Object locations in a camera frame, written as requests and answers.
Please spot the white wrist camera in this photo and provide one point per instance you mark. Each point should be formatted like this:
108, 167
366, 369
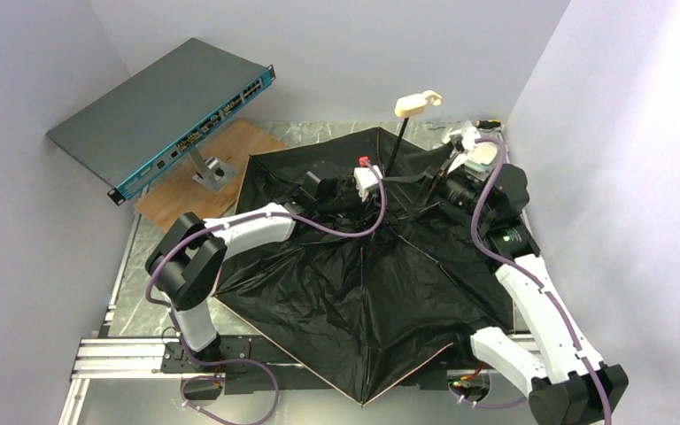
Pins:
461, 137
367, 177

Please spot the metal switch stand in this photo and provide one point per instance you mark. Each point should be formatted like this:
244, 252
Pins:
211, 173

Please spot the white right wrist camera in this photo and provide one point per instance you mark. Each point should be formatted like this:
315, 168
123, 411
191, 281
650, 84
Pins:
461, 137

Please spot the wooden board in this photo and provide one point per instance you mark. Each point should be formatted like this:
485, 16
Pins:
180, 193

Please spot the mint green umbrella case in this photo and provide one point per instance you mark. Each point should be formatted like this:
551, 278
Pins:
485, 154

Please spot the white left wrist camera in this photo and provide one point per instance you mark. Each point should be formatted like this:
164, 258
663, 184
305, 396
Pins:
367, 177

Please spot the grey blue network switch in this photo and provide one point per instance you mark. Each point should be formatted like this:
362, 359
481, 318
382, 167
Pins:
133, 133

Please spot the beige umbrella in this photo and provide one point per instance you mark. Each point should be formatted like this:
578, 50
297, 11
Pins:
363, 313

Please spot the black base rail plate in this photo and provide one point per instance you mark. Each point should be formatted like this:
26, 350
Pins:
241, 378

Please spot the aluminium frame rails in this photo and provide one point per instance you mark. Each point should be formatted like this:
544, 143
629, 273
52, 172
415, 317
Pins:
118, 358

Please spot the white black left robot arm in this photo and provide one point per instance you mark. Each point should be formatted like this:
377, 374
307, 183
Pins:
186, 264

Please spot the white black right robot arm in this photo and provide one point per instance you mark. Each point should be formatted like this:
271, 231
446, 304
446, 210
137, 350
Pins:
567, 381

